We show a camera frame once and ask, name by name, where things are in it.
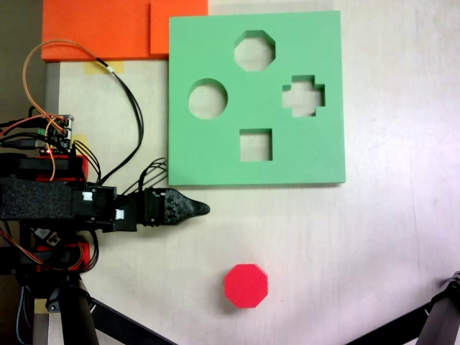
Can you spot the notched black tripod leg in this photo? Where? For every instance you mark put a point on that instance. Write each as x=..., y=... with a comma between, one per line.
x=443, y=316

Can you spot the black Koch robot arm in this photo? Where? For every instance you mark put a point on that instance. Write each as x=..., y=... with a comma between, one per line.
x=36, y=199

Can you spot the red and black table clamp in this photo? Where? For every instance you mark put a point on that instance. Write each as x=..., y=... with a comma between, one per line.
x=83, y=167
x=84, y=253

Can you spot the red octagonal pillar block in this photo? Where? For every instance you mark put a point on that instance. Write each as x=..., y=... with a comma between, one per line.
x=246, y=284

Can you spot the thin black tripod leg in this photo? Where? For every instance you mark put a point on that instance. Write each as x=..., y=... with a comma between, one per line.
x=125, y=323

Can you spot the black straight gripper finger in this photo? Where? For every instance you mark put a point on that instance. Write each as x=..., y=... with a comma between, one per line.
x=178, y=208

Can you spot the thick black tripod leg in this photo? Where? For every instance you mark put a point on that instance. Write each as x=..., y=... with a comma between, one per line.
x=77, y=323

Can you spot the green shape sorter board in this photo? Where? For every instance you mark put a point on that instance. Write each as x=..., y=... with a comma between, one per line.
x=215, y=151

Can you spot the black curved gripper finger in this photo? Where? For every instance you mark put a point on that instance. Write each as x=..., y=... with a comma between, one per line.
x=201, y=209

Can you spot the small yellow masking tape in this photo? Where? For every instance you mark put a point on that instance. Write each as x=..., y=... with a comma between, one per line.
x=82, y=138
x=39, y=305

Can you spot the small circuit board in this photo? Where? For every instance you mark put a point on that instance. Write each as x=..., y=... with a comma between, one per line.
x=59, y=143

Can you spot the wide yellow masking tape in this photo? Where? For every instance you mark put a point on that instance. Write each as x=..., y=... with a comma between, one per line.
x=91, y=68

